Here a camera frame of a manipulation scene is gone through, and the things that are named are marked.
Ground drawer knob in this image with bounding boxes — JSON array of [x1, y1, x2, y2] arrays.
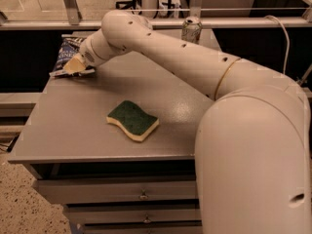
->
[[143, 214, 152, 224], [138, 190, 148, 201]]

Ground metal railing frame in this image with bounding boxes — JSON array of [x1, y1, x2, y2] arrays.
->
[[0, 0, 312, 30]]

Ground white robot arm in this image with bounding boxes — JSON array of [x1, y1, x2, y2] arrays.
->
[[65, 10, 311, 234]]

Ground green white 7up can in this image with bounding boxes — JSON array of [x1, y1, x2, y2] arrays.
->
[[181, 17, 202, 44]]

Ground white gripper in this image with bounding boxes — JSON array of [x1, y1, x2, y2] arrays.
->
[[63, 30, 124, 74]]

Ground white cable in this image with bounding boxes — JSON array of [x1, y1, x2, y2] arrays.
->
[[264, 15, 291, 76]]

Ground blue chip bag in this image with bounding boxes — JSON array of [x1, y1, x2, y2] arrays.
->
[[50, 37, 96, 78]]

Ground green yellow sponge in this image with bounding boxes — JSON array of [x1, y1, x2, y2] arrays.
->
[[106, 100, 159, 142]]

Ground grey drawer cabinet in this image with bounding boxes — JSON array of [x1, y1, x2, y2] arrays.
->
[[7, 28, 222, 234]]

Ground top drawer knob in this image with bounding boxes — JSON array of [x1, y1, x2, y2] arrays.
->
[[138, 190, 148, 201]]

